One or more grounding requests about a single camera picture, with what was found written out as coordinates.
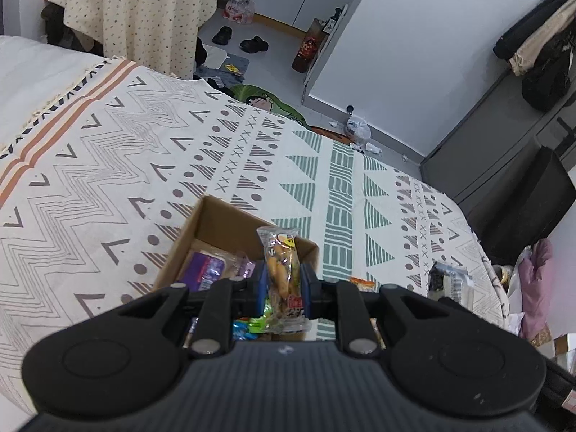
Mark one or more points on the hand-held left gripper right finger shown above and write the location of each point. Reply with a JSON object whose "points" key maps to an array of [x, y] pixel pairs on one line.
{"points": [[307, 289]]}

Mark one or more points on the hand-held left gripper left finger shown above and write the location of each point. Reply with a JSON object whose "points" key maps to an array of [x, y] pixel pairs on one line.
{"points": [[261, 289]]}

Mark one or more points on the yellow snack packet pink label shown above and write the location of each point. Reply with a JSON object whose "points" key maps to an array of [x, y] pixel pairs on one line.
{"points": [[283, 270]]}

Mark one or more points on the green snack packet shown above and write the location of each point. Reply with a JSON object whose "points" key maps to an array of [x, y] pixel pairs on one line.
{"points": [[260, 324]]}

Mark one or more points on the blue snack packet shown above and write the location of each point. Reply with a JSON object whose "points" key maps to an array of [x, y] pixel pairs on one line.
{"points": [[240, 329]]}

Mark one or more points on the purple snack packet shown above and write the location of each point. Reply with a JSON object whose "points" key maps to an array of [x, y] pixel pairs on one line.
{"points": [[204, 270]]}

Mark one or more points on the brown cardboard box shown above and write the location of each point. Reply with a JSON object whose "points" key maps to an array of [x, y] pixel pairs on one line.
{"points": [[225, 229]]}

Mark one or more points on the pink cloth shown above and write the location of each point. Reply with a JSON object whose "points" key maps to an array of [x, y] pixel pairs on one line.
{"points": [[535, 288]]}

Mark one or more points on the orange rice cracker packet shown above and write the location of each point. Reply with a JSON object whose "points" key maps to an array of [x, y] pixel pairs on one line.
{"points": [[362, 283]]}

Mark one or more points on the dark clear-wrapped snack packet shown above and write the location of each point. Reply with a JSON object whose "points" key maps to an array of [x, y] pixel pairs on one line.
{"points": [[450, 281]]}

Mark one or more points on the black furniture panel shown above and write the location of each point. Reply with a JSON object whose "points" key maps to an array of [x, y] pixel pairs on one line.
{"points": [[522, 202]]}

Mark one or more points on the patterned blanket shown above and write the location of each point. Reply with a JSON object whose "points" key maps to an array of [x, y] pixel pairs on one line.
{"points": [[180, 144]]}

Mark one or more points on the clear plastic bag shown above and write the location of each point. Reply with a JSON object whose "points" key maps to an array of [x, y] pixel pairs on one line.
{"points": [[357, 128]]}

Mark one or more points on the green cartoon floor mat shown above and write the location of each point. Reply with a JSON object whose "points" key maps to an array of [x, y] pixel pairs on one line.
{"points": [[270, 101]]}

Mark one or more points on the dark grey cabinet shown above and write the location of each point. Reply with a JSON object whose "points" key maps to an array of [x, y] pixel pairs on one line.
{"points": [[495, 121]]}

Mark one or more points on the blue floor mat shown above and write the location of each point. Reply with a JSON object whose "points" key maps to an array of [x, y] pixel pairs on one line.
{"points": [[227, 67]]}

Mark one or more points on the red black tall box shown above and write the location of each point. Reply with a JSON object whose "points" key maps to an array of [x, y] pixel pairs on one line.
{"points": [[308, 47]]}

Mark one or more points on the black shoe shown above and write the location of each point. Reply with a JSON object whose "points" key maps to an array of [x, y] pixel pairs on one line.
{"points": [[222, 35], [254, 44]]}

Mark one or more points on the black hanging jacket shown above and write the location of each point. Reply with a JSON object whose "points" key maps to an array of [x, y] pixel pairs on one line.
{"points": [[546, 81]]}

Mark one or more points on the dark spray bottle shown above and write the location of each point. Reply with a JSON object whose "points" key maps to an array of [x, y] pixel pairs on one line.
{"points": [[335, 19]]}

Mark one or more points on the pack of water bottles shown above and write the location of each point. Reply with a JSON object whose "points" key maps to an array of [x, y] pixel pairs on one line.
{"points": [[239, 10]]}

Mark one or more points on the beige hanging garment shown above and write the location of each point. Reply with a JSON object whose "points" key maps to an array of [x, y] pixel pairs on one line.
{"points": [[540, 42]]}

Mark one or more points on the white bed sheet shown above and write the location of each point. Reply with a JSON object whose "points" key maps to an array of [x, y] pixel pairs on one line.
{"points": [[40, 81]]}

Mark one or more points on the table with dotted cloth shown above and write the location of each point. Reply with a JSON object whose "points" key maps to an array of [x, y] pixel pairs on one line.
{"points": [[135, 9]]}

